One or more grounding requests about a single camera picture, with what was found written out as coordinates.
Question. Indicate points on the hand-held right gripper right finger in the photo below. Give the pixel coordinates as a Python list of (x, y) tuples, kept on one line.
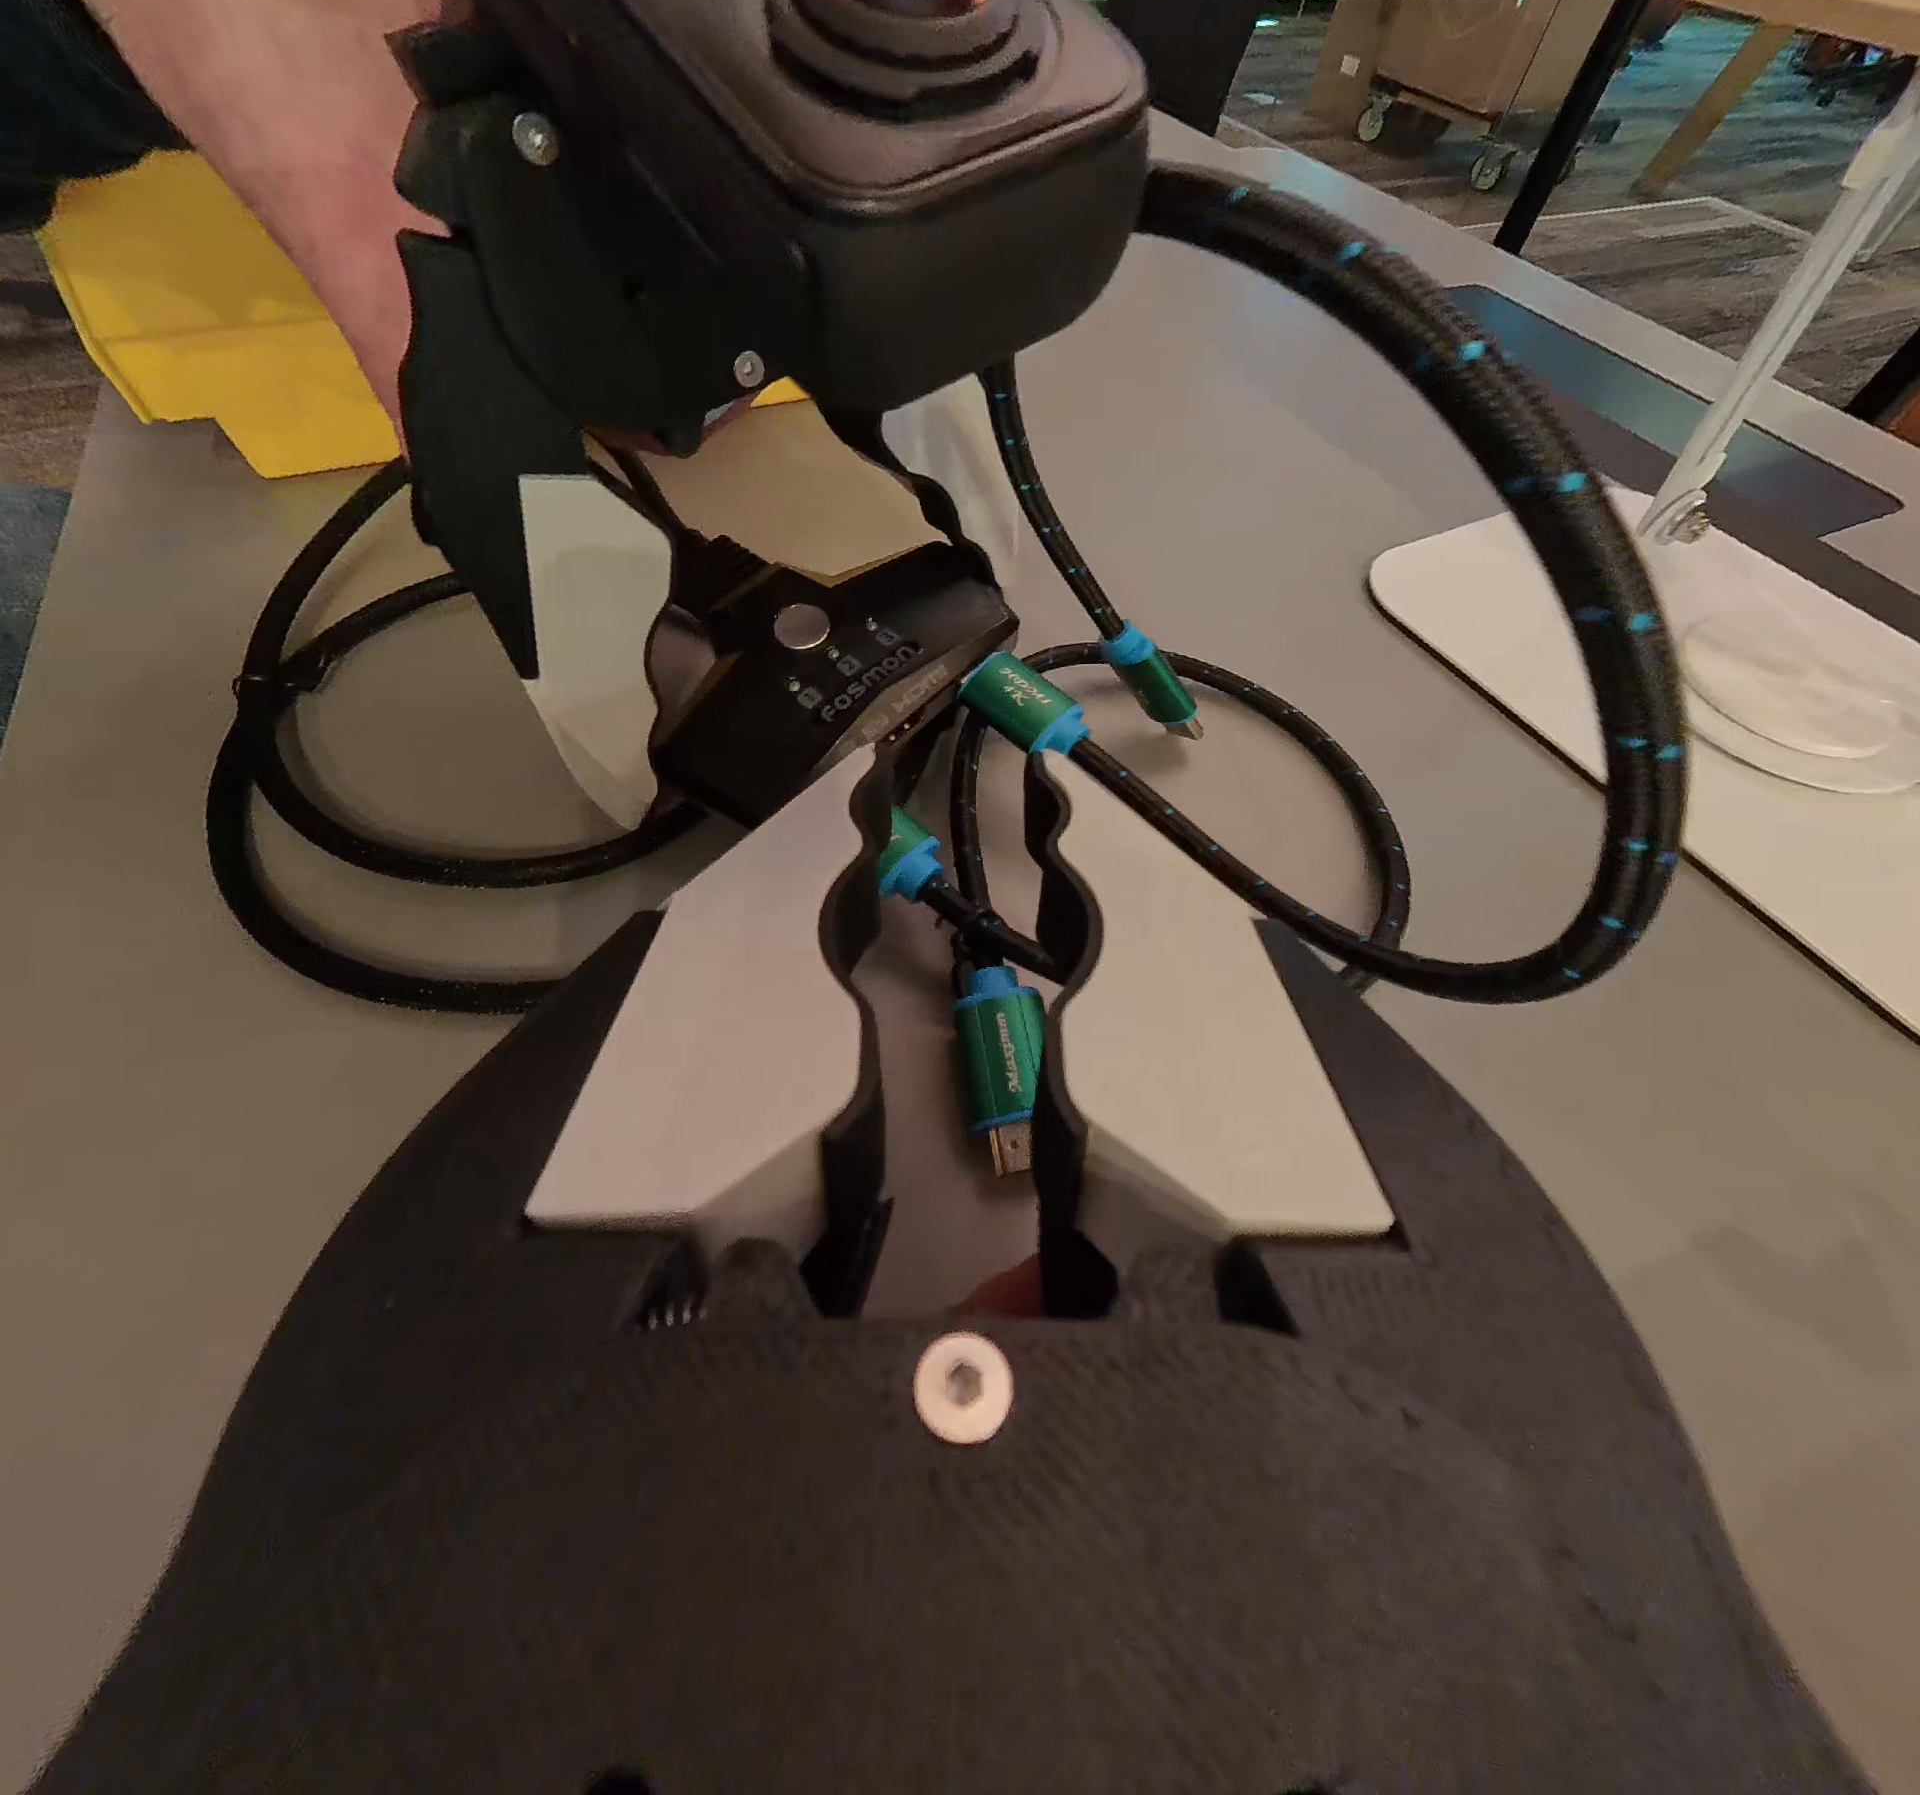
[(1215, 1075)]

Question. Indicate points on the black hdmi switch box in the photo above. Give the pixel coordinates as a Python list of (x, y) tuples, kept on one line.
[(839, 687)]

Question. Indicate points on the person's left forearm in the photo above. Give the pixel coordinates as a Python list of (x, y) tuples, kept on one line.
[(197, 12)]

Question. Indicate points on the yellow plastic bin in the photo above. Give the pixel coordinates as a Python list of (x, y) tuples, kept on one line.
[(197, 340)]

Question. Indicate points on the person's left hand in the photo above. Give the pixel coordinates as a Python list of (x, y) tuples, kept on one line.
[(368, 309)]

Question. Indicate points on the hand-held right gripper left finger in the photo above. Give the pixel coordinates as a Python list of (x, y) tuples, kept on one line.
[(705, 1060)]

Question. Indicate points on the black metal pole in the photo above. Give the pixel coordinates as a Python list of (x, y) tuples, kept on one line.
[(1568, 102)]

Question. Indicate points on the white metal stand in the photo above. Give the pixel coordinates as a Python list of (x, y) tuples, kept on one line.
[(1501, 623)]

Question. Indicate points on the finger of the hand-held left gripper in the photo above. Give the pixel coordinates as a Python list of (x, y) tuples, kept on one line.
[(937, 434), (578, 549)]

